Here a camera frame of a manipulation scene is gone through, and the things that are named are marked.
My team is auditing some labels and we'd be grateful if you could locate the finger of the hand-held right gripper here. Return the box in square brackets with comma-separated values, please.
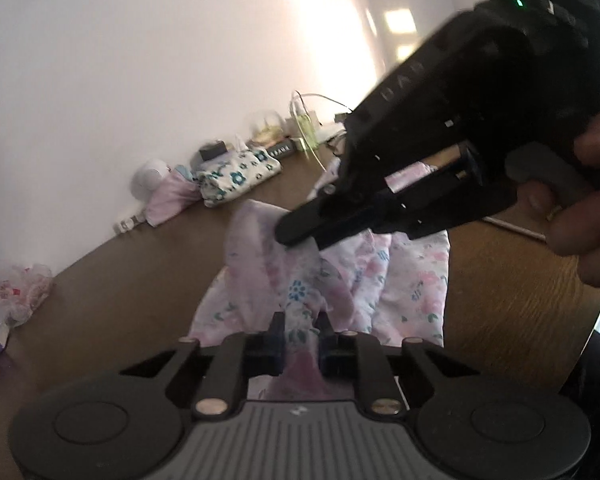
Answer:
[274, 185, 381, 247]
[316, 205, 416, 252]

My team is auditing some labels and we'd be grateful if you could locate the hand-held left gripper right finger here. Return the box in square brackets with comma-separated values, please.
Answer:
[317, 311, 481, 417]

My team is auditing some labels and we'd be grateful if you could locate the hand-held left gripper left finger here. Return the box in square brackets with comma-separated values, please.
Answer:
[120, 311, 287, 418]

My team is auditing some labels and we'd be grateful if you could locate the pink floral dress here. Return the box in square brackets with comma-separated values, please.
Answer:
[187, 157, 453, 403]

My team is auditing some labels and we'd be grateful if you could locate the person's right hand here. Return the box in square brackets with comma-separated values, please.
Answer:
[517, 107, 600, 307]

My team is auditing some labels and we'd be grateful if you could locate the white teal-flowered pouch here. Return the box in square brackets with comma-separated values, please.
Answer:
[194, 148, 282, 209]

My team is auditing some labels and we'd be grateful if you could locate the clear yellow-filled container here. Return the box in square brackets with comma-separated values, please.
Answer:
[252, 109, 286, 144]

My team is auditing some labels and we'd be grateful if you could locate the small black device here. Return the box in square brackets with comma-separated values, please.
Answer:
[199, 140, 229, 162]

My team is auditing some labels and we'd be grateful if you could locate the pink cloth bag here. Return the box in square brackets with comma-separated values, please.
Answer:
[145, 170, 201, 229]

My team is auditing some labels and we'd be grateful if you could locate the white round speaker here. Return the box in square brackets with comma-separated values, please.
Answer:
[132, 157, 171, 201]

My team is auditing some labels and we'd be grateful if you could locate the clear printed plastic bag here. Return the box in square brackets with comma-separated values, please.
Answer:
[0, 260, 55, 329]

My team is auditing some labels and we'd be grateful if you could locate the person's dark clothing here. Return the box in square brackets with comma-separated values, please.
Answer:
[555, 305, 600, 413]

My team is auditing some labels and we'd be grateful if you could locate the white charging cable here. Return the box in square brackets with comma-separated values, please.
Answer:
[289, 89, 353, 171]

